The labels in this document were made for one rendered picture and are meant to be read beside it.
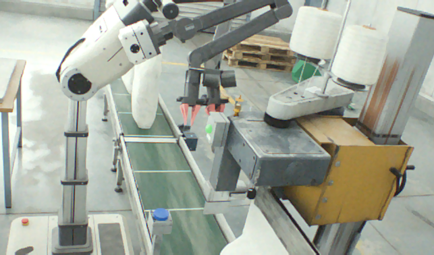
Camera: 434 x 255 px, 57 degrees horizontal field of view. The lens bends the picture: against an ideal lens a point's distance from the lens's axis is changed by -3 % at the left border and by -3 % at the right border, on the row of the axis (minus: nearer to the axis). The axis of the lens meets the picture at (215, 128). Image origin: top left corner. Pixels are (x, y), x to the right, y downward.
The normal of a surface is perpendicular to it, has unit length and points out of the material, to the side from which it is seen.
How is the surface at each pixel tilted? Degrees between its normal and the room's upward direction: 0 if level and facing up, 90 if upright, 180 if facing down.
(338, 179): 90
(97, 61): 115
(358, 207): 90
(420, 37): 90
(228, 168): 90
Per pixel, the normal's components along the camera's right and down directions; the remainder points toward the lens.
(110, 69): -0.15, 0.74
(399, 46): -0.93, -0.03
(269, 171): 0.31, 0.45
